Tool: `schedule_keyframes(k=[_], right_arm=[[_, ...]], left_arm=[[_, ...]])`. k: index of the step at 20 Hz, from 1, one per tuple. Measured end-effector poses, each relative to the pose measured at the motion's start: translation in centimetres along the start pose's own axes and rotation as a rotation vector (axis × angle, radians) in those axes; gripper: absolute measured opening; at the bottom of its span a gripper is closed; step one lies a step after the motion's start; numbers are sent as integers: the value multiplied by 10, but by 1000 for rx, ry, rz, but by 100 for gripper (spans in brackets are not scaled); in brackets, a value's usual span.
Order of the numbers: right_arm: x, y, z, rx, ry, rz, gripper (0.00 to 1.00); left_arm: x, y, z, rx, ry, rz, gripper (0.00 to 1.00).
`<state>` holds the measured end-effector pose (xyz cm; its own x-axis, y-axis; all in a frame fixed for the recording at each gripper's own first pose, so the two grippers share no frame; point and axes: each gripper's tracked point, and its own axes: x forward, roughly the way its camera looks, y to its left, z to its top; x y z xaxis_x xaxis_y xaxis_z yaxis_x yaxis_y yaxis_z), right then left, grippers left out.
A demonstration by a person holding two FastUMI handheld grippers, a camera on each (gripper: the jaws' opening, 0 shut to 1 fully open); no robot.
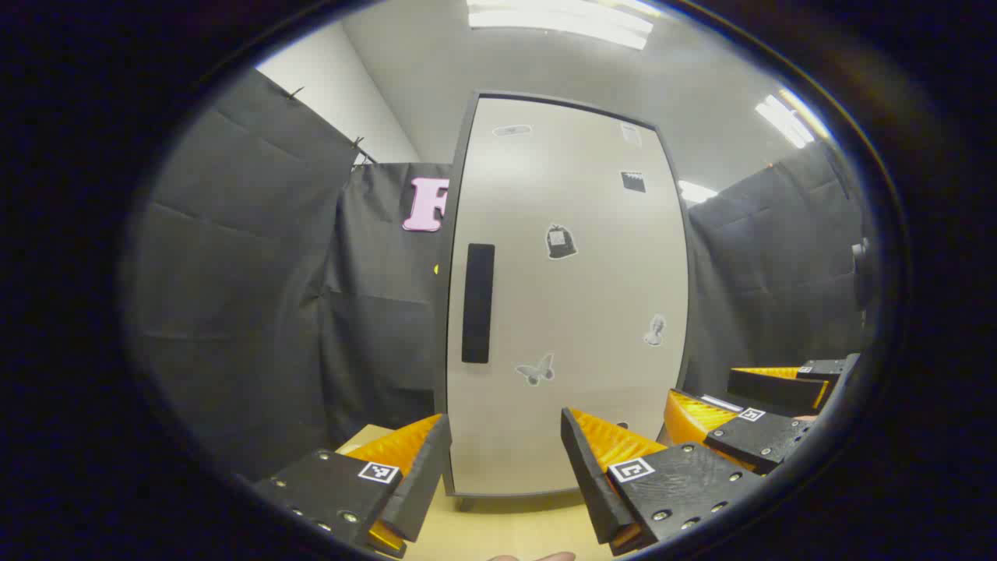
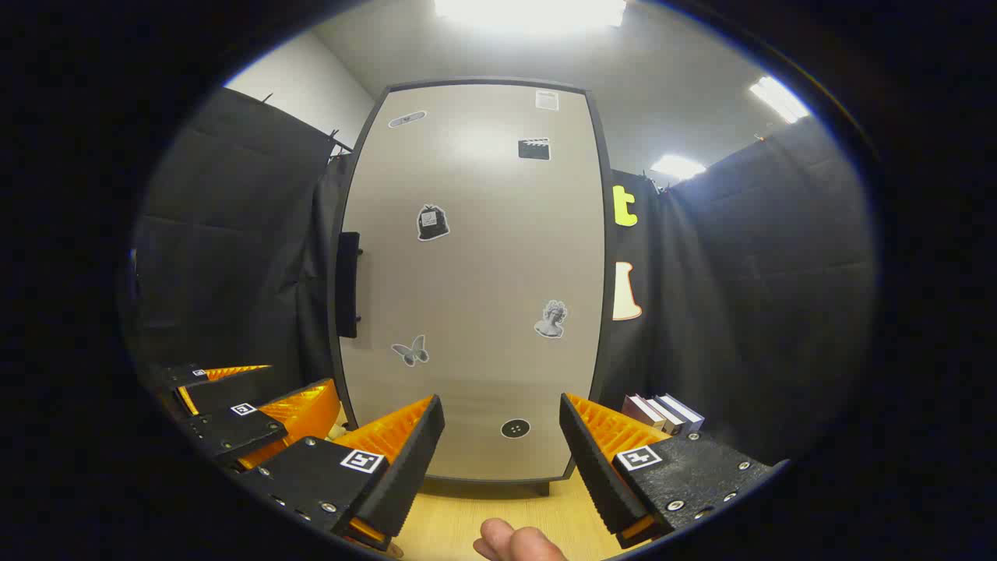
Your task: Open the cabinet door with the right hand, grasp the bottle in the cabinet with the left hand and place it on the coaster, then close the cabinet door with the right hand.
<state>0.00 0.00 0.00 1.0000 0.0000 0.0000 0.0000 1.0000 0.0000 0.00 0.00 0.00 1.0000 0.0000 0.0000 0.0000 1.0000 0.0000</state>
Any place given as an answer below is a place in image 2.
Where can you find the ceiling light panel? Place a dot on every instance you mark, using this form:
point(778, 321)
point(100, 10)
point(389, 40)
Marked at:
point(678, 167)
point(779, 99)
point(530, 12)

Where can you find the pale yellow soft object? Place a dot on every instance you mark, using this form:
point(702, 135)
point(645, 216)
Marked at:
point(336, 432)

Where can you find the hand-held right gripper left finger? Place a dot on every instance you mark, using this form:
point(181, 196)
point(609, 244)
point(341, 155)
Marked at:
point(413, 467)

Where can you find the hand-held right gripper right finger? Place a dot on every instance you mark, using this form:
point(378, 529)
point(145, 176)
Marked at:
point(592, 467)

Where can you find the black backdrop cloth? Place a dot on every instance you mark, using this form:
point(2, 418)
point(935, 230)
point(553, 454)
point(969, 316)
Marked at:
point(763, 273)

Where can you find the dark grey cabinet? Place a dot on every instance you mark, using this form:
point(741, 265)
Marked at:
point(608, 296)

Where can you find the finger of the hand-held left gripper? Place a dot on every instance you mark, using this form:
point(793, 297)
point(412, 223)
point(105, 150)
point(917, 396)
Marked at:
point(234, 432)
point(234, 389)

